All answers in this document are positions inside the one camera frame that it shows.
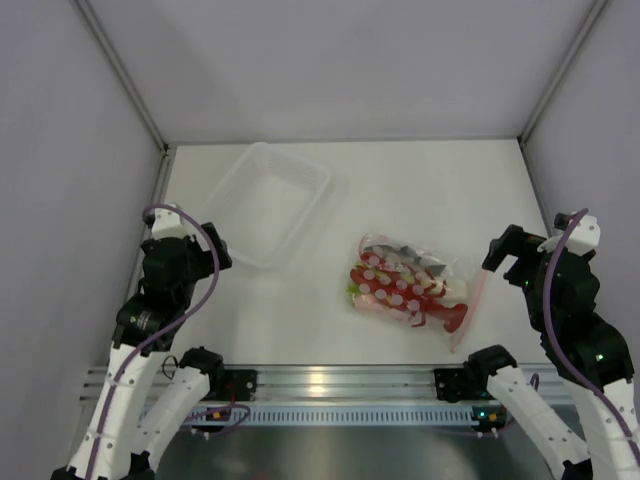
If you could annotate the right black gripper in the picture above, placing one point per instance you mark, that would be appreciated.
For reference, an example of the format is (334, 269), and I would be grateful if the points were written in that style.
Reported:
(516, 242)

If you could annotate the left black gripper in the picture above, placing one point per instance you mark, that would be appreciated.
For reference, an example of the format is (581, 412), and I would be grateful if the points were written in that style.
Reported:
(206, 257)

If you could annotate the fake grey fish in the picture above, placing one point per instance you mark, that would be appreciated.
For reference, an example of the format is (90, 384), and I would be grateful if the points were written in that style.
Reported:
(407, 255)

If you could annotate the red fake lobster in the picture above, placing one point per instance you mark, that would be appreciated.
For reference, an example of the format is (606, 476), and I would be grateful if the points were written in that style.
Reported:
(448, 303)

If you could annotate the clear zip top bag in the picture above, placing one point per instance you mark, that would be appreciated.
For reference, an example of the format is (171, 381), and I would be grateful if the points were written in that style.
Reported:
(462, 267)

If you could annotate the fake green leek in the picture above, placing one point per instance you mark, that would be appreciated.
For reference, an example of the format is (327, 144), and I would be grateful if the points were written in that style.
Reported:
(401, 283)

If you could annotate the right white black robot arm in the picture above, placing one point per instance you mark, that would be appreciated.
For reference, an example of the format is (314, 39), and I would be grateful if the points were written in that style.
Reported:
(590, 356)

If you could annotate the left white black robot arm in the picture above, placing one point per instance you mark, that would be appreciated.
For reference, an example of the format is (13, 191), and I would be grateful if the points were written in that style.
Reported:
(126, 439)

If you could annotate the translucent white plastic basket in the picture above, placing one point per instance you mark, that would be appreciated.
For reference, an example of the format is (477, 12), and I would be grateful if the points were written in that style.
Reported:
(263, 201)

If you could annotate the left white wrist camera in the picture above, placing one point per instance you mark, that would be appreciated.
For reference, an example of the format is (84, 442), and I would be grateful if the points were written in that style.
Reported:
(163, 223)

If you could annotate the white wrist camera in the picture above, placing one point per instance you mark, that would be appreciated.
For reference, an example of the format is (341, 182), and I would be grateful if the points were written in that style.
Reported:
(585, 235)
(163, 223)

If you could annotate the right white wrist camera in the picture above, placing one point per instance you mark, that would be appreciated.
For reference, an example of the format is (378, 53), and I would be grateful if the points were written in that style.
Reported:
(585, 235)

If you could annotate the left aluminium frame post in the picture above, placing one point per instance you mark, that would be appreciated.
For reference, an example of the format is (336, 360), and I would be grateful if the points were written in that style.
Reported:
(100, 36)

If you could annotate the aluminium frame post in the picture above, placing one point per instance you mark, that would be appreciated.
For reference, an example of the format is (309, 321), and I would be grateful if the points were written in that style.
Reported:
(100, 36)
(560, 71)

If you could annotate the aluminium rail base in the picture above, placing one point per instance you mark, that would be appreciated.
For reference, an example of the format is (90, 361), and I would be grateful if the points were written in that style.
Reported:
(347, 383)

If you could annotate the white slotted cable duct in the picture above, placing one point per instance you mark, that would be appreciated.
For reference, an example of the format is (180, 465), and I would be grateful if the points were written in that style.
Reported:
(355, 415)

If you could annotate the right aluminium frame post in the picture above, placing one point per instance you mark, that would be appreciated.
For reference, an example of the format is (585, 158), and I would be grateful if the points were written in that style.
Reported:
(560, 71)

